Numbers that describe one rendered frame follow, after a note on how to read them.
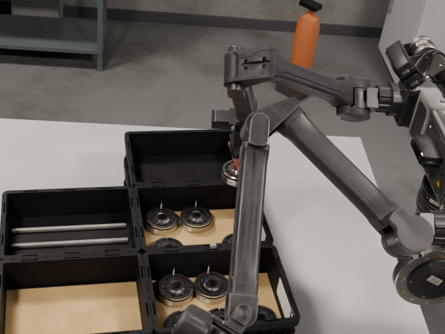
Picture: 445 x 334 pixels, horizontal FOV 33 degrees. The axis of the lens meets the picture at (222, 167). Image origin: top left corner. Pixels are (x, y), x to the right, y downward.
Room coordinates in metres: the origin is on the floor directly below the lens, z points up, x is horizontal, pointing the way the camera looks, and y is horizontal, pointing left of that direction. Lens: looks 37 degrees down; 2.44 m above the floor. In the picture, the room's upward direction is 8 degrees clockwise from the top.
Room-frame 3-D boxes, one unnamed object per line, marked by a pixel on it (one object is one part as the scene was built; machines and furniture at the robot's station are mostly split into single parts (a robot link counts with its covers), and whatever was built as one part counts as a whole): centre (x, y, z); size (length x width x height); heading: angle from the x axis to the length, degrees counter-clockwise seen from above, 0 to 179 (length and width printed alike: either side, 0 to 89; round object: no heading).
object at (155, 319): (1.45, -0.03, 0.92); 0.40 x 0.30 x 0.02; 106
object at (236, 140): (1.83, -0.05, 1.17); 0.10 x 0.07 x 0.07; 14
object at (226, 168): (1.83, -0.05, 1.05); 0.10 x 0.10 x 0.01
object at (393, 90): (1.69, -0.42, 1.45); 0.09 x 0.08 x 0.12; 8
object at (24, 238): (1.63, 0.43, 0.87); 0.40 x 0.30 x 0.11; 106
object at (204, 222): (1.80, 0.06, 0.86); 0.10 x 0.10 x 0.01
